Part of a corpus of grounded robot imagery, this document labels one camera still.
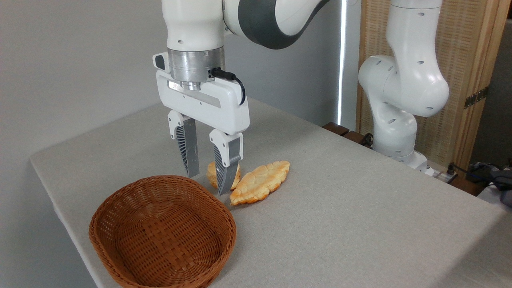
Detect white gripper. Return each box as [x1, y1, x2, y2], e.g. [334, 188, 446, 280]
[156, 70, 251, 196]

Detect small round bread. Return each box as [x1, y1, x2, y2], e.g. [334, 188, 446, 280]
[206, 161, 242, 190]

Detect long leaf-shaped bread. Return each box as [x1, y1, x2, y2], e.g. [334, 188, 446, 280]
[229, 160, 290, 206]

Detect brown wicker basket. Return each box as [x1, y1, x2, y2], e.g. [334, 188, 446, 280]
[88, 175, 237, 288]

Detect dark brown wooden block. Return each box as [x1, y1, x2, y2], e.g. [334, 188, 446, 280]
[322, 122, 350, 137]
[343, 130, 373, 150]

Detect grey tablecloth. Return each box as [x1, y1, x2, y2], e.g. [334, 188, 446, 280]
[30, 97, 512, 288]

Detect white power strip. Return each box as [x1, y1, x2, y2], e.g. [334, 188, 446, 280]
[429, 168, 459, 184]

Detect dark metal hinge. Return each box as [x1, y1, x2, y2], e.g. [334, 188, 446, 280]
[464, 86, 490, 110]

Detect wooden rattan folding screen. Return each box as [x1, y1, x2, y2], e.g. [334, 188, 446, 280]
[356, 0, 512, 170]

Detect dark grey bag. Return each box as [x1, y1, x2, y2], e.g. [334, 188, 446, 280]
[466, 161, 512, 208]

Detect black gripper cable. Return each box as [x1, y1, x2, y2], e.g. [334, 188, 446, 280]
[211, 67, 246, 106]

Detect thin black cable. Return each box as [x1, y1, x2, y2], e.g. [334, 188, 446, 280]
[454, 166, 512, 185]

